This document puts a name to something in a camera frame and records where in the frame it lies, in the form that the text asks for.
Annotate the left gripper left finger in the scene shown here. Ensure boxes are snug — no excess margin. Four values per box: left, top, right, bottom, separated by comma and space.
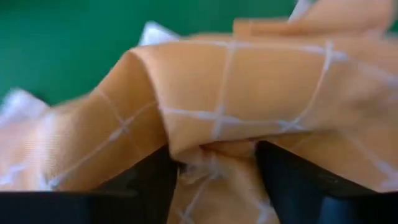
0, 144, 180, 224

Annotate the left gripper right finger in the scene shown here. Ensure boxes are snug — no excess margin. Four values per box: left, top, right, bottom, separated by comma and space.
255, 141, 398, 224

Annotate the orange white-checked towel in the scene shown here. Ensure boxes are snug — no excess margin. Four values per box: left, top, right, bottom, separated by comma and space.
0, 32, 398, 224

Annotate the white towel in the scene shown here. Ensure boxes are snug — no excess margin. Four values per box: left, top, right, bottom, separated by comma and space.
138, 21, 182, 47

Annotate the plain orange towel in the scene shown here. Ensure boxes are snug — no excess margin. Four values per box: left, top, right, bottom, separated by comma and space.
232, 0, 396, 39

